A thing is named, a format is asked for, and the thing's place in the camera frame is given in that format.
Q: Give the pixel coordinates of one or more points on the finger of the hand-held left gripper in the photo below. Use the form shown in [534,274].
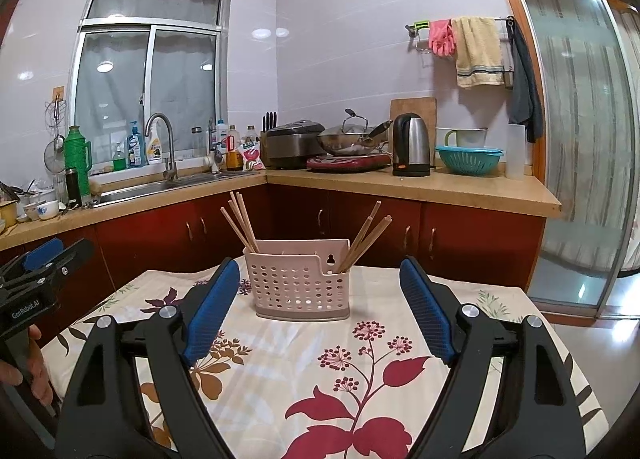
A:
[75,256]
[42,253]

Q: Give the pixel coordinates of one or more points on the steel wok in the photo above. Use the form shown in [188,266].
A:
[345,145]

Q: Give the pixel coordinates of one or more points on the wooden cutting board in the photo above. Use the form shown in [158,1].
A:
[425,106]

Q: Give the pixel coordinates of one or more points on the floral tablecloth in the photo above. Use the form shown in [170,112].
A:
[325,364]

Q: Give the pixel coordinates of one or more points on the white translucent container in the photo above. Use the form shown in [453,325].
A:
[515,154]

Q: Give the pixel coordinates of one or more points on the hanging metal skimmer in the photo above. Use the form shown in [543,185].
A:
[54,156]

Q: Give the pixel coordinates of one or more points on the white blue patterned bowl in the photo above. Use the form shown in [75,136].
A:
[48,210]
[30,213]

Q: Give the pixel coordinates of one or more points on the teal plastic colander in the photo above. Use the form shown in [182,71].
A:
[467,161]

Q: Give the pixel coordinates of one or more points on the white plastic bottle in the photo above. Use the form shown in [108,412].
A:
[221,131]

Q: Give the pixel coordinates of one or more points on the knife block with knives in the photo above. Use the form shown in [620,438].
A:
[265,149]

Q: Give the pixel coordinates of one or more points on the red induction cooker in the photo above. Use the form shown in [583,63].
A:
[350,162]

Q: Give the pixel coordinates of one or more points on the aluminium framed window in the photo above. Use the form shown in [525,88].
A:
[115,89]

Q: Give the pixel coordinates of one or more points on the white spray bottle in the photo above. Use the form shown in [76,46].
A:
[154,146]

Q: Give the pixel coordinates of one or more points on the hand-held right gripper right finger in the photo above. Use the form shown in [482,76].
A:
[427,314]

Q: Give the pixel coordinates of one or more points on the steel electric kettle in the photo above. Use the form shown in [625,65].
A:
[411,149]

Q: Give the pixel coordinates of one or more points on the blue detergent bottle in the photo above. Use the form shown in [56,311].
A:
[134,149]

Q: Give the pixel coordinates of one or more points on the wooden framed glass door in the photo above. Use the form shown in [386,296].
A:
[575,114]

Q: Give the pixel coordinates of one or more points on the green thermos flask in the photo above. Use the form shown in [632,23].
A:
[77,159]

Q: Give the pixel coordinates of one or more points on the black insulated bottle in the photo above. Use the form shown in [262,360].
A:
[73,189]

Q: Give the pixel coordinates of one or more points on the clear glass jar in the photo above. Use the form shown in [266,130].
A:
[198,144]

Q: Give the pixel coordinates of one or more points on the cooking oil bottle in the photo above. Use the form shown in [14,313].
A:
[232,151]

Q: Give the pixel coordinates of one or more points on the green dish soap bottle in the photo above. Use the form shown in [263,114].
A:
[119,161]

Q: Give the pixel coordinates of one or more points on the striped curtain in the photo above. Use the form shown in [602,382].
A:
[631,139]

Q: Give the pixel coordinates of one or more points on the steel towel rail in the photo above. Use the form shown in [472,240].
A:
[411,30]

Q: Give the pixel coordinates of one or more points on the steel kitchen sink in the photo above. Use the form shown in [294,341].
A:
[150,189]

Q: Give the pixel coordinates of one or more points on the small clear seasoning bottle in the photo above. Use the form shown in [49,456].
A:
[250,134]

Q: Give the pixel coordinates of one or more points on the dark grey cloth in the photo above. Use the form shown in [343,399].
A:
[522,99]

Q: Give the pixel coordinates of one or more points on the pink rubber gloves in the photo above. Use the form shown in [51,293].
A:
[441,39]

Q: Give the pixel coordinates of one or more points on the yellow striped towel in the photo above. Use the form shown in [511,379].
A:
[477,49]

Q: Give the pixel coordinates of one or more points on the silver rice cooker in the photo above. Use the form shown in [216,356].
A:
[292,144]

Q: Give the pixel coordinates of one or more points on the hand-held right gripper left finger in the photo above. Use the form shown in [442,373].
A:
[210,314]

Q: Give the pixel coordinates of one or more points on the set of wooden chopsticks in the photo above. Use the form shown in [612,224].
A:
[249,234]

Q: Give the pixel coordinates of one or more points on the pink perforated utensil holder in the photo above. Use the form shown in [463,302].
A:
[295,289]

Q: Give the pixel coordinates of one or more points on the yellow ceramic mug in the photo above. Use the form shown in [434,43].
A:
[7,219]

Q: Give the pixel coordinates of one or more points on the green plastic clip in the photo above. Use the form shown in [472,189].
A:
[421,23]

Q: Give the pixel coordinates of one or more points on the small steel faucet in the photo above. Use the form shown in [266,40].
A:
[215,159]

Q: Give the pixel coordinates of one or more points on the beige kitchen countertop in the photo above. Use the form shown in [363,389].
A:
[450,189]

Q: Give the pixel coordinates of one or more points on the pink seasoning packet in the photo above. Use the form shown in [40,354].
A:
[251,155]

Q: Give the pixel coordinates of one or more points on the person's left hand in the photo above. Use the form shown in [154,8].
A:
[40,369]

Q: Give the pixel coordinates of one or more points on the tall steel faucet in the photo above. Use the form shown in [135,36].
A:
[171,159]

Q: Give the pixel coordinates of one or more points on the steel wok lid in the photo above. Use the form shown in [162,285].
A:
[350,128]

